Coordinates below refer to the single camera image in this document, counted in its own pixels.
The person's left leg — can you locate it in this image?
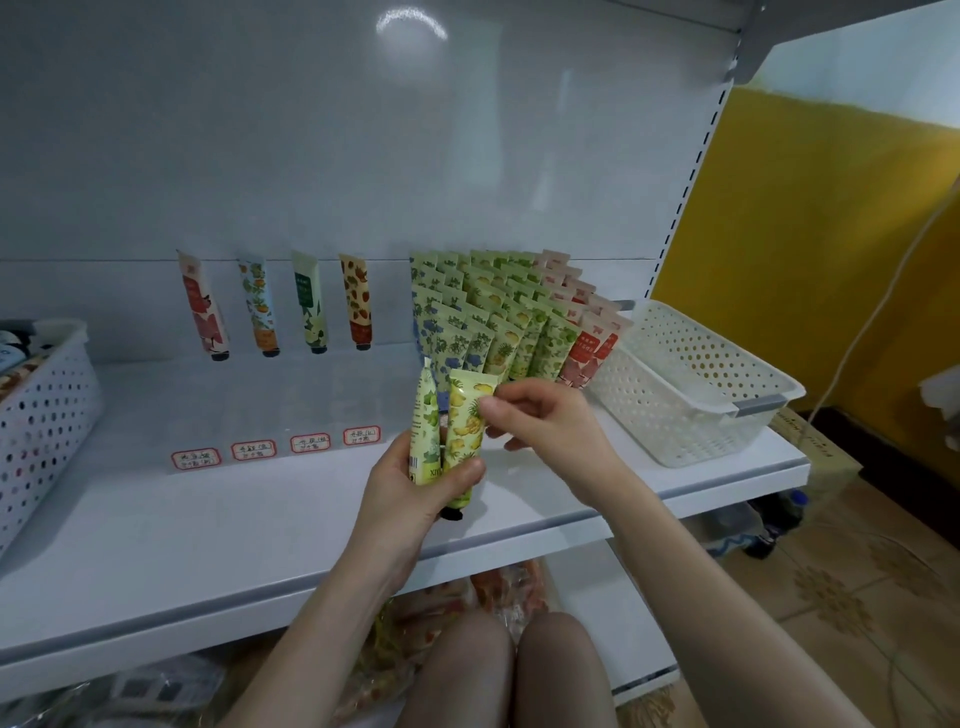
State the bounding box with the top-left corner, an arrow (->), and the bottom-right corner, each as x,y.
393,607 -> 516,728

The white hanging cable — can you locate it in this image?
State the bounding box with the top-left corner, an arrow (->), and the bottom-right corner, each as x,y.
810,195 -> 960,422

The yellow-green hand cream tube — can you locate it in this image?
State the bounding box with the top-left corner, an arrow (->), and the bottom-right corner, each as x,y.
439,367 -> 504,522

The small brown cardboard box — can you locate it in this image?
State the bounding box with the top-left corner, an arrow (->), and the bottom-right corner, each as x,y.
769,405 -> 864,504

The clear divider tray with labels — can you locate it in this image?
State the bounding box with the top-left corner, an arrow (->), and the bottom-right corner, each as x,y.
169,424 -> 386,473

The cluster of green bottles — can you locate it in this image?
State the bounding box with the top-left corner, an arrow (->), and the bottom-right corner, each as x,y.
742,487 -> 812,560

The light green floral hand cream tube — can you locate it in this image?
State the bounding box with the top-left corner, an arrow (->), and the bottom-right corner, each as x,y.
408,357 -> 447,489

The person's right leg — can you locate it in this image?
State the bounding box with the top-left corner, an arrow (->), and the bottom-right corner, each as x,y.
514,610 -> 620,728

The white metal shelf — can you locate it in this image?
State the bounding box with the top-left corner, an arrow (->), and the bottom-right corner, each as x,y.
0,0 -> 960,728

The person's leg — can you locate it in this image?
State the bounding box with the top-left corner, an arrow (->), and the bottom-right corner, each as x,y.
393,607 -> 516,728
514,610 -> 620,728

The person's right hand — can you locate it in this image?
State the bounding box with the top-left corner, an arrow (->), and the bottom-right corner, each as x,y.
477,378 -> 624,509

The person's right forearm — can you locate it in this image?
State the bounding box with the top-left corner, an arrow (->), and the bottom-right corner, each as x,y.
592,480 -> 872,728

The person's left forearm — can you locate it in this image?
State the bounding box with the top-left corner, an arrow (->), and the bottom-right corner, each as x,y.
225,555 -> 429,728

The person's left hand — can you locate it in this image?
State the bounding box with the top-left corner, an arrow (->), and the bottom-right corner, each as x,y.
348,432 -> 489,587

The pile of snack packets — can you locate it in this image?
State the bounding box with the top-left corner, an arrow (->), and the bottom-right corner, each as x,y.
0,562 -> 549,728

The white perforated plastic basket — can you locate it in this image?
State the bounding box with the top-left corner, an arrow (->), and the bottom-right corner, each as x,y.
588,300 -> 807,468
0,318 -> 104,557

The row of hand cream tubes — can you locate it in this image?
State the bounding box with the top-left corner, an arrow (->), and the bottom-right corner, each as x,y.
177,247 -> 632,395

